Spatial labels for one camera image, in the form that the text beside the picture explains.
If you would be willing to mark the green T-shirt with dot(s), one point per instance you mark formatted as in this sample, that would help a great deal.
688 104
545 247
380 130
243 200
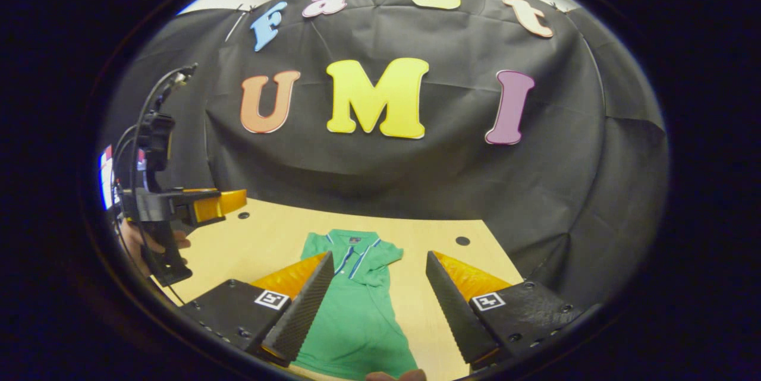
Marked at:
357 321

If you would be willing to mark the black backdrop cloth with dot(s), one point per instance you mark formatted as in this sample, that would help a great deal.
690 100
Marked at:
535 191

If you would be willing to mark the computer monitor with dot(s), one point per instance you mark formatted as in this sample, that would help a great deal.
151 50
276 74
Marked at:
107 182

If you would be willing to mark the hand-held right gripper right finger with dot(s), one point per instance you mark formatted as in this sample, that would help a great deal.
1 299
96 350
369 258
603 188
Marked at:
458 315

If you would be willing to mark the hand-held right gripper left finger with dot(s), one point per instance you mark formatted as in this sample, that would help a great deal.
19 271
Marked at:
303 315

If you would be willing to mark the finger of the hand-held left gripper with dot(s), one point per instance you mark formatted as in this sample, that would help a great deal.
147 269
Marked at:
202 207

